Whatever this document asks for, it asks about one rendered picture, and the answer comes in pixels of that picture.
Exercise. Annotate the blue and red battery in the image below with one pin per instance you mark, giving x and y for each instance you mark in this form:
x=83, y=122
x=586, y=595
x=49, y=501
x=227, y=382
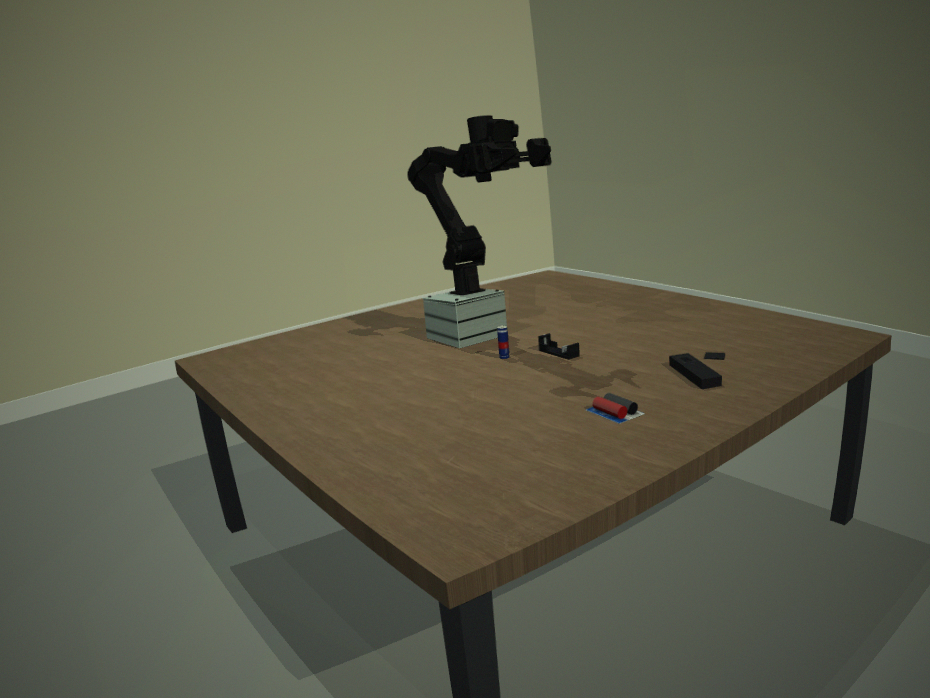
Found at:
x=503, y=342

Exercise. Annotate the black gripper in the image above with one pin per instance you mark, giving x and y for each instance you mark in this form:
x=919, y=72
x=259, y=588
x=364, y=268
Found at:
x=487, y=157

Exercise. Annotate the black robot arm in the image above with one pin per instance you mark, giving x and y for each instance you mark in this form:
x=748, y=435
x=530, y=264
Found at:
x=426, y=174

